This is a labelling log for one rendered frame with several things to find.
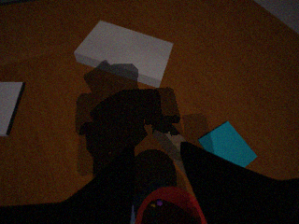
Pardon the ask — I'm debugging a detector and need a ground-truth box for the white flat square pad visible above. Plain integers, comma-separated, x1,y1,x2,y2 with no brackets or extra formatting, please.
0,82,25,136

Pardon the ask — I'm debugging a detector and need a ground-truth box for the grey flat box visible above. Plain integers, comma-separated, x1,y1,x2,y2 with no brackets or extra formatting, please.
74,21,174,89

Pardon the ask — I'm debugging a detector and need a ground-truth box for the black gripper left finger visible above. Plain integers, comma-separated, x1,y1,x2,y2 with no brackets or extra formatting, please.
0,146,135,224

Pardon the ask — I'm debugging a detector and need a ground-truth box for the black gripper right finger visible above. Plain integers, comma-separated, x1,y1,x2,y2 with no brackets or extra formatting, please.
180,142,299,224

